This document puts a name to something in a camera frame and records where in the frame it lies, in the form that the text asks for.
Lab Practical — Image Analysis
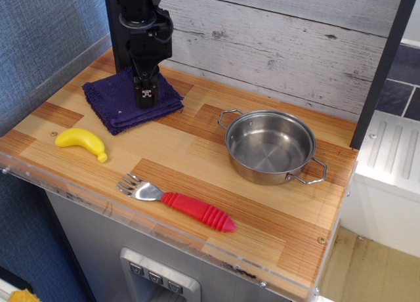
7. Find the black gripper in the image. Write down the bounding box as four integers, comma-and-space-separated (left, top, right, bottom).
126, 8, 173, 108

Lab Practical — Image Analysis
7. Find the purple rag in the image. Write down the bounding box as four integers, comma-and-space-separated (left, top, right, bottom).
83, 67, 184, 135

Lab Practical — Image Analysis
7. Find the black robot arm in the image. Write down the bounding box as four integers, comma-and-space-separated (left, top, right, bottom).
117, 0, 174, 108

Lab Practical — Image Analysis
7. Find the yellow toy banana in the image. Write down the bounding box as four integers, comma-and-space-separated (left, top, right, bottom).
54, 128, 108, 163

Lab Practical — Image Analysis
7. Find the clear acrylic edge guard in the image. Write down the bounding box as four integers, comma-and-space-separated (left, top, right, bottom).
1, 143, 358, 301

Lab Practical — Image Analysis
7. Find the silver button panel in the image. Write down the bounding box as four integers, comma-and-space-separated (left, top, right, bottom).
119, 248, 201, 301

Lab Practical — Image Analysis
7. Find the yellow black object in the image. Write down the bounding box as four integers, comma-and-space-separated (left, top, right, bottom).
1, 290, 41, 302

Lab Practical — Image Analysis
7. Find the white ribbed cabinet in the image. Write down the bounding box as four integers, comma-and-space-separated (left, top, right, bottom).
341, 111, 419, 257

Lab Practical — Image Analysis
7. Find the black left frame post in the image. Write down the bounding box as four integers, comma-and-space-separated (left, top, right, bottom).
105, 0, 131, 72

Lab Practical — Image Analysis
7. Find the black frame post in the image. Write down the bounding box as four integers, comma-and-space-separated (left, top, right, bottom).
349, 0, 416, 150
105, 0, 131, 72

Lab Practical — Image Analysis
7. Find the red handled fork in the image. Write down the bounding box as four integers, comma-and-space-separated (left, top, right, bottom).
116, 173, 236, 232

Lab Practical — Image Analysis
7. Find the silver pan with handles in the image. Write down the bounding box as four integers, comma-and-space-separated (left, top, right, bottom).
218, 109, 327, 185

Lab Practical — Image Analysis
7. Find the black right frame post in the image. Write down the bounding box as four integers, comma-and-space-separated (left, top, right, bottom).
349, 0, 416, 150

